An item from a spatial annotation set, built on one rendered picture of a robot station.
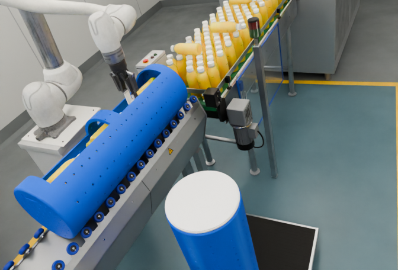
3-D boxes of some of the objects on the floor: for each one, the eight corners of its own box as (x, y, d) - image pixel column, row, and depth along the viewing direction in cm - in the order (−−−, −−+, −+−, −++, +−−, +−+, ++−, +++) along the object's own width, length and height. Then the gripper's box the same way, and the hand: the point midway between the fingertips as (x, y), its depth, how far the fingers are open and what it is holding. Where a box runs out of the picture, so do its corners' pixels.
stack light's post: (271, 177, 256) (252, 47, 192) (272, 173, 259) (254, 44, 194) (276, 178, 255) (258, 47, 190) (278, 174, 257) (260, 44, 193)
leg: (211, 215, 242) (190, 152, 205) (214, 208, 245) (194, 145, 209) (218, 217, 239) (198, 153, 202) (221, 210, 243) (202, 147, 206)
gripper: (96, 63, 149) (116, 106, 163) (125, 65, 141) (143, 110, 155) (107, 55, 154) (125, 97, 168) (135, 56, 146) (152, 100, 160)
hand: (131, 97), depth 159 cm, fingers closed on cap, 4 cm apart
